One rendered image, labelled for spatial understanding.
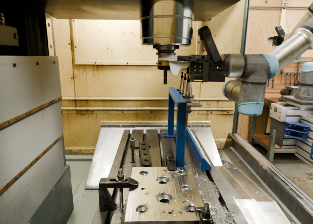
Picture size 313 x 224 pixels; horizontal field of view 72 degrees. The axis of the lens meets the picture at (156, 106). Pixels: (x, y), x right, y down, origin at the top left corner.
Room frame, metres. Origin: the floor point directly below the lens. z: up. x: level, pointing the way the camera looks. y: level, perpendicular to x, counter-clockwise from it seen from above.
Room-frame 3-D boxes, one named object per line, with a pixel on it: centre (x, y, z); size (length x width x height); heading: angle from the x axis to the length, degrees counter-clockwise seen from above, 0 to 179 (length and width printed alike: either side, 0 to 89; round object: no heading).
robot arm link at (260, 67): (0.70, -0.31, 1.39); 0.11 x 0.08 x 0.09; 92
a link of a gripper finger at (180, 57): (0.66, -0.10, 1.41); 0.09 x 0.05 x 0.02; 105
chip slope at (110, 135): (1.34, -0.01, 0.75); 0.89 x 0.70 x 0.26; 92
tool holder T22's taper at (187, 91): (1.09, -0.16, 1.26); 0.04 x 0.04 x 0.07
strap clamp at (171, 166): (0.82, -0.06, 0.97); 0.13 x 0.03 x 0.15; 2
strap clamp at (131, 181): (0.66, 0.12, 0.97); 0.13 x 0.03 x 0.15; 92
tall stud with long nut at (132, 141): (0.99, 0.12, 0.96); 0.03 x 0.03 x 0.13
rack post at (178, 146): (0.92, -0.11, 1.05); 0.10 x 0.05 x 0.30; 92
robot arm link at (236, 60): (0.70, -0.24, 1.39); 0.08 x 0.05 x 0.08; 2
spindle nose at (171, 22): (0.69, -0.03, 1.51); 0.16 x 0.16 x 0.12
